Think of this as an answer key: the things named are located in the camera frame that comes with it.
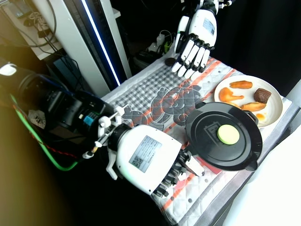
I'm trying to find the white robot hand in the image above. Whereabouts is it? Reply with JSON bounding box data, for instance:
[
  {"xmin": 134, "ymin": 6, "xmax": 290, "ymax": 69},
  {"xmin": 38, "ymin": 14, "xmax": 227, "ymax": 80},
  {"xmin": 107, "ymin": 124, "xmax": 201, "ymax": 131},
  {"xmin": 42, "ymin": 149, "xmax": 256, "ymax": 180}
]
[
  {"xmin": 171, "ymin": 8, "xmax": 218, "ymax": 80},
  {"xmin": 115, "ymin": 124, "xmax": 206, "ymax": 198}
]

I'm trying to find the black frying pan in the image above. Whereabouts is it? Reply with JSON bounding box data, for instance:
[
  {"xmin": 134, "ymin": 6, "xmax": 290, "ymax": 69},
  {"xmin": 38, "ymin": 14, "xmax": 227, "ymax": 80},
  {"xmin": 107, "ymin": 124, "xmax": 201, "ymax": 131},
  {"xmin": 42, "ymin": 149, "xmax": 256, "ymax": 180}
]
[{"xmin": 182, "ymin": 101, "xmax": 263, "ymax": 172}]

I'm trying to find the white power strip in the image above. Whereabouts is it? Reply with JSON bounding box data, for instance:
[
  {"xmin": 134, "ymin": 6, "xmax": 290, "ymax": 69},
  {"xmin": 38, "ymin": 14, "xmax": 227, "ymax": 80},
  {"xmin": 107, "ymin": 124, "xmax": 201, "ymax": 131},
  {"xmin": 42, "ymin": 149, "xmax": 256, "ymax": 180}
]
[{"xmin": 147, "ymin": 42, "xmax": 177, "ymax": 54}]

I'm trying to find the grey checked bear quilt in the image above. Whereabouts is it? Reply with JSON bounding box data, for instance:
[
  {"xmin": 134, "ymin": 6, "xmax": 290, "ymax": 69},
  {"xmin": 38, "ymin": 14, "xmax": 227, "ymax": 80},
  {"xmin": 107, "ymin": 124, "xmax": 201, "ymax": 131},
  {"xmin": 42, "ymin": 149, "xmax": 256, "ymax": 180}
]
[{"xmin": 100, "ymin": 50, "xmax": 295, "ymax": 225}]

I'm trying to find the orange toy sweet potato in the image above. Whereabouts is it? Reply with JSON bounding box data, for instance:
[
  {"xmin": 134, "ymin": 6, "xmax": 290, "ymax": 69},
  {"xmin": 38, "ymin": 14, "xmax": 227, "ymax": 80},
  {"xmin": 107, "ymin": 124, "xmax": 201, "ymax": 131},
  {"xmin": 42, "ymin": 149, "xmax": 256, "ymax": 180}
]
[{"xmin": 230, "ymin": 80, "xmax": 253, "ymax": 89}]

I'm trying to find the orange toy chicken piece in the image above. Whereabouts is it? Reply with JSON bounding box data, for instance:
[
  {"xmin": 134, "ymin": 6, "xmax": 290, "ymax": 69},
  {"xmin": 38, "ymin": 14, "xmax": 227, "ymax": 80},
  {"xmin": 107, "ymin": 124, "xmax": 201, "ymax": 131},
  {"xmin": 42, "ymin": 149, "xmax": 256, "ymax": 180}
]
[{"xmin": 218, "ymin": 87, "xmax": 245, "ymax": 103}]

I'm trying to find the green round disc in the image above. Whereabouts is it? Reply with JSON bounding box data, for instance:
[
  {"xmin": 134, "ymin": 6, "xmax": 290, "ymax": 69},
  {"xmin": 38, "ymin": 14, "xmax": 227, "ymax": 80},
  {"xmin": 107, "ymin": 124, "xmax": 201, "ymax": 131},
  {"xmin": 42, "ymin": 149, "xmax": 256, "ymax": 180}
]
[{"xmin": 216, "ymin": 124, "xmax": 241, "ymax": 145}]

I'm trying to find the brown toy meat chunk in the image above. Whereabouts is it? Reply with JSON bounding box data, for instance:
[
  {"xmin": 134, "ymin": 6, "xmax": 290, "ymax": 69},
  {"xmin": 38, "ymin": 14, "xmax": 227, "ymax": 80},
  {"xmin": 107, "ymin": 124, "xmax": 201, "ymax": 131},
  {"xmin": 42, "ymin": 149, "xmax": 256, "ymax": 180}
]
[{"xmin": 253, "ymin": 88, "xmax": 272, "ymax": 104}]

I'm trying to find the cream round plate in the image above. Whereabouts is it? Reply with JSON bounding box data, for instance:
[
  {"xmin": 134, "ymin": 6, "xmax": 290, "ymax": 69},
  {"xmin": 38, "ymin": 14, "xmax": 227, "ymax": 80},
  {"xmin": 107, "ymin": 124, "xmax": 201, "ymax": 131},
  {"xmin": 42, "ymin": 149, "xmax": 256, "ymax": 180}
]
[{"xmin": 214, "ymin": 75, "xmax": 284, "ymax": 129}]

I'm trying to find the toy fried egg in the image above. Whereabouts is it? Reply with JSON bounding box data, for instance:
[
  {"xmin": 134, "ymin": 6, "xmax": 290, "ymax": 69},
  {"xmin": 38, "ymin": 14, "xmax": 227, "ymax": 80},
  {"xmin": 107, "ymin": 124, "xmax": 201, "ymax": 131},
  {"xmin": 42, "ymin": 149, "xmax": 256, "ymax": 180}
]
[{"xmin": 254, "ymin": 112, "xmax": 269, "ymax": 123}]

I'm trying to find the white pillar with blue strip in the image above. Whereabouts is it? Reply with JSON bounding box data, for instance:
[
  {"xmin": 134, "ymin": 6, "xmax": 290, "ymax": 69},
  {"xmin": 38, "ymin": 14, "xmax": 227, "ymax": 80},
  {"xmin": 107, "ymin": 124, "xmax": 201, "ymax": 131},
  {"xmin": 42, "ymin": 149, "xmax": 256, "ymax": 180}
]
[{"xmin": 32, "ymin": 0, "xmax": 132, "ymax": 93}]

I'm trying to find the white shelf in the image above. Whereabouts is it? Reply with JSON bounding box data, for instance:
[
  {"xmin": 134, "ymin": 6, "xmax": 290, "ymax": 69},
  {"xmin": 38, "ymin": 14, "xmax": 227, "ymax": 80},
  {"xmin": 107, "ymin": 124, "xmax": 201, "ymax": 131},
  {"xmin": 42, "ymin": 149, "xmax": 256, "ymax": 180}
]
[{"xmin": 0, "ymin": 0, "xmax": 63, "ymax": 61}]

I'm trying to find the thick black cable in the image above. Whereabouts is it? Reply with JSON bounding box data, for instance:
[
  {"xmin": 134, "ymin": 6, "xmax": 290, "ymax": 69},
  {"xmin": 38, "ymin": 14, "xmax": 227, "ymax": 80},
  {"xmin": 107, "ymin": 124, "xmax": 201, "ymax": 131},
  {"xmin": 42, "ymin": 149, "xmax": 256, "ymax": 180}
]
[{"xmin": 0, "ymin": 0, "xmax": 57, "ymax": 48}]

